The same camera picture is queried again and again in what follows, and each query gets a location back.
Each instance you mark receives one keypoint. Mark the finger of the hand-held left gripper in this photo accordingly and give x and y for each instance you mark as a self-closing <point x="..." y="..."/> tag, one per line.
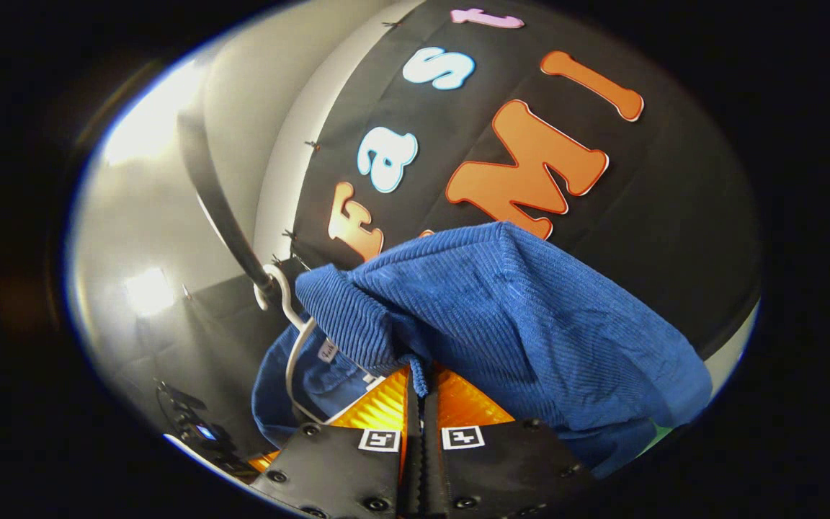
<point x="264" y="462"/>

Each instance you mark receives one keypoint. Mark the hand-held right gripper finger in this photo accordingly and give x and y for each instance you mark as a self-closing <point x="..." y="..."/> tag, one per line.
<point x="431" y="468"/>
<point x="413" y="468"/>

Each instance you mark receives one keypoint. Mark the white plastic hanger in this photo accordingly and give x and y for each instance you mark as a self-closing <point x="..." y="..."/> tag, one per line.
<point x="289" y="299"/>

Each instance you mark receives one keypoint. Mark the black metal clothes rack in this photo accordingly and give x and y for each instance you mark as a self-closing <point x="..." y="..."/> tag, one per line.
<point x="220" y="209"/>

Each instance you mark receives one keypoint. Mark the small ceiling light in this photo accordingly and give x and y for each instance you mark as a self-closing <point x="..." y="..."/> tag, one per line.
<point x="148" y="292"/>

